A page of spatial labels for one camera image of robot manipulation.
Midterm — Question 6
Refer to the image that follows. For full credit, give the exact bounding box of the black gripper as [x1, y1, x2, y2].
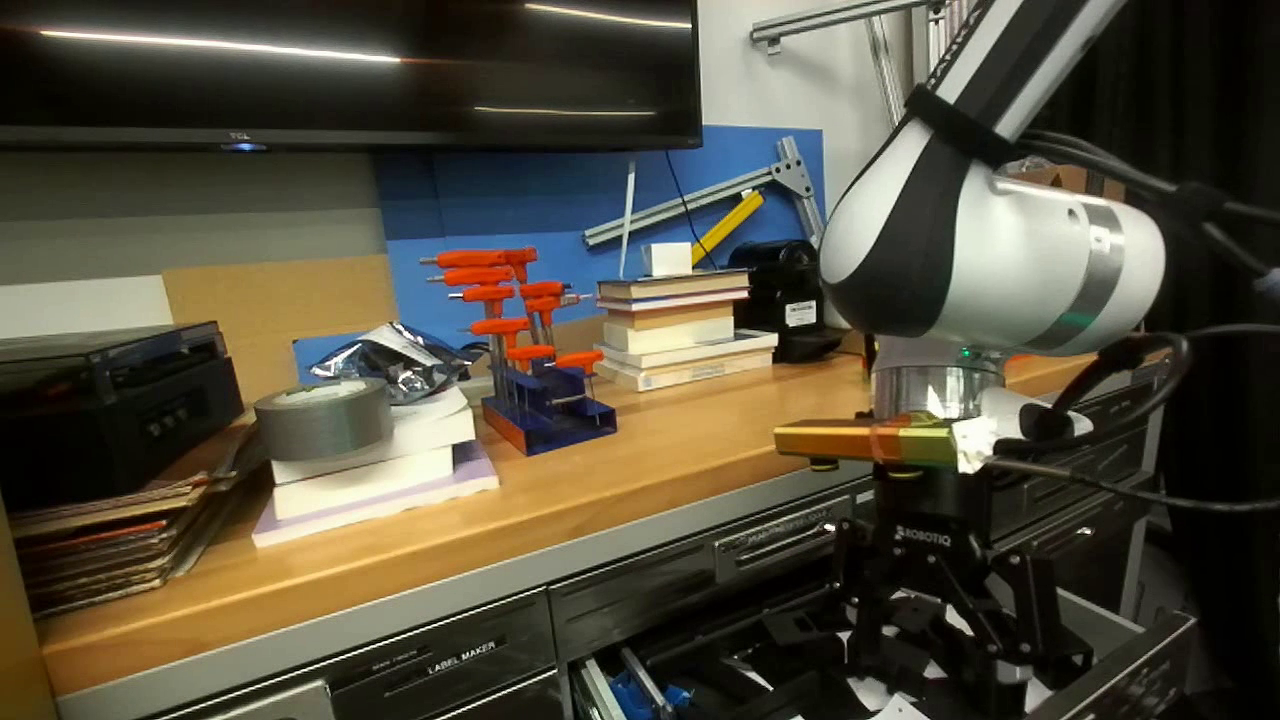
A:
[826, 464, 1099, 690]

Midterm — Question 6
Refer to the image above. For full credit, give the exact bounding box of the grey metal open drawer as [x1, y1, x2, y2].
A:
[569, 514, 1205, 720]

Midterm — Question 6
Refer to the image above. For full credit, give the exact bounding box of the white paper sheet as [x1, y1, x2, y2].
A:
[836, 652, 1073, 720]

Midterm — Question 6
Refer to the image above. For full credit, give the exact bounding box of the black foam cutout piece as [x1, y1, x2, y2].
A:
[745, 585, 856, 720]

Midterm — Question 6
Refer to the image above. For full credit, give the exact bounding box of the black curtain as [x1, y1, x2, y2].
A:
[1037, 0, 1280, 720]

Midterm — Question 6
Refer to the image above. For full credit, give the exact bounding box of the silver metal cylinder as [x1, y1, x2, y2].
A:
[615, 642, 670, 704]

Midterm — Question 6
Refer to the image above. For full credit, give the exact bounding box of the blue plastic clip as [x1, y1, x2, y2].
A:
[605, 676, 699, 720]

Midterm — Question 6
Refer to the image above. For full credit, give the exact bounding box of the wide cream book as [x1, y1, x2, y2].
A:
[591, 327, 782, 376]

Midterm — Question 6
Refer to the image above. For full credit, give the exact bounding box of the wide pale book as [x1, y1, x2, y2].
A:
[605, 347, 781, 400]

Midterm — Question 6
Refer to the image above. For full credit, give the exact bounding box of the black machine white label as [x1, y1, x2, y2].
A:
[726, 237, 842, 366]

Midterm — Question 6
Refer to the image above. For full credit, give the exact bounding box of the thick cream book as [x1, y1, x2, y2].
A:
[601, 308, 740, 361]

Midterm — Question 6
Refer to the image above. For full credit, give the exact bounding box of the yellow tool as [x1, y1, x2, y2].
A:
[688, 188, 766, 267]

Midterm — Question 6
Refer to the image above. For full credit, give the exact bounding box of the blue hex key holder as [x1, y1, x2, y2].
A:
[477, 363, 624, 458]

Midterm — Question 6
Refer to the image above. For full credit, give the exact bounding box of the small white box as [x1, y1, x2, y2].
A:
[647, 240, 699, 280]

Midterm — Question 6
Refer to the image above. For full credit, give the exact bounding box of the thin white rod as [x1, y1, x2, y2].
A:
[610, 161, 644, 284]

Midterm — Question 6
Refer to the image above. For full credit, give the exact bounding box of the thick white foam book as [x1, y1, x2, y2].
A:
[267, 442, 464, 529]

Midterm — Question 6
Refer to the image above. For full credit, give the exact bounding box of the crumpled silver foil bag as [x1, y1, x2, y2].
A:
[308, 318, 480, 406]

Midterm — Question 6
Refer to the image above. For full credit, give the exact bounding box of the brown cardboard sheet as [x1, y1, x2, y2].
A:
[158, 253, 398, 404]

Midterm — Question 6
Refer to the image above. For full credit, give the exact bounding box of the large black monitor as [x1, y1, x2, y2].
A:
[0, 0, 709, 153]

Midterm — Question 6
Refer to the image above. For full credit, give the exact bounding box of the stack of dark folders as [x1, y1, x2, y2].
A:
[4, 420, 267, 625]

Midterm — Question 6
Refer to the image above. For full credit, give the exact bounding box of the black electronic box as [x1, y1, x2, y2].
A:
[0, 318, 253, 513]

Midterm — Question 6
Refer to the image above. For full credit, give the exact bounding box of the gold wrist camera bar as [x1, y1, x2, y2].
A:
[766, 412, 1001, 475]

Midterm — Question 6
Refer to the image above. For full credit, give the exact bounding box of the black camera cable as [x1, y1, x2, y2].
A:
[993, 327, 1198, 473]

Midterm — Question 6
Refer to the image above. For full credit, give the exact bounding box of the black closed drawer silver handle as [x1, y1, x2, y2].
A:
[548, 486, 861, 667]

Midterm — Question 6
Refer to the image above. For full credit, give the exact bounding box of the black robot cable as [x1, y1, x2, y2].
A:
[1010, 122, 1280, 514]

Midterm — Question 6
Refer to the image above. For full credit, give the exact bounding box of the blue wall board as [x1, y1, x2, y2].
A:
[293, 121, 833, 389]

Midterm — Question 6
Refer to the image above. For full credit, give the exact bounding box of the grey duct tape roll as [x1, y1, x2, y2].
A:
[253, 376, 398, 464]

